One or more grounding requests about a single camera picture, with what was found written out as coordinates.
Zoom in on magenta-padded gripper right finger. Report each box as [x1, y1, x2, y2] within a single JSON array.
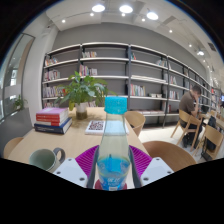
[[128, 144, 174, 189]]

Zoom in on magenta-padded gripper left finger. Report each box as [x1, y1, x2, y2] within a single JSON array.
[[53, 144, 100, 190]]

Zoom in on clear water bottle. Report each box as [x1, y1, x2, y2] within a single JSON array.
[[96, 96, 132, 192]]

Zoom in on tan wooden chair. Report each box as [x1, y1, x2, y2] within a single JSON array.
[[123, 110, 147, 138], [142, 140, 198, 173], [3, 136, 25, 160]]

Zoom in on patterned ceramic mug, green inside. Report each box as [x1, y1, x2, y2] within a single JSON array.
[[28, 147, 67, 174]]

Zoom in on flat round red coaster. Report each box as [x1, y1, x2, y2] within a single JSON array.
[[94, 179, 129, 192]]

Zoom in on dark blue book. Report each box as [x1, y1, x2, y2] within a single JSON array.
[[33, 117, 73, 135]]

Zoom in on white booklet with square print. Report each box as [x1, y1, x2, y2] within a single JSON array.
[[84, 119, 130, 136]]

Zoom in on red book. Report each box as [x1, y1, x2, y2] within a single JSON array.
[[35, 114, 70, 127]]

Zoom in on pink book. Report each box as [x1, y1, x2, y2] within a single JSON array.
[[35, 107, 69, 119]]

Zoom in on group of wooden chairs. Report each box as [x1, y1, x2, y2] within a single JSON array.
[[170, 109, 224, 162]]

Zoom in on person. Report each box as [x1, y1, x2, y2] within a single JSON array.
[[178, 84, 203, 148]]

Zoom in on green potted plant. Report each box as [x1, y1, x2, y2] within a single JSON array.
[[54, 70, 116, 121]]

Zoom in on small potted plant by window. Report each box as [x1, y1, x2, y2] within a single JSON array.
[[13, 94, 28, 112]]

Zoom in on grey bookshelf unit with books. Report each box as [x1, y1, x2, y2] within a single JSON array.
[[41, 41, 223, 128]]

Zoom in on group of ceiling lights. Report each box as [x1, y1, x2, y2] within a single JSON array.
[[59, 3, 206, 56]]

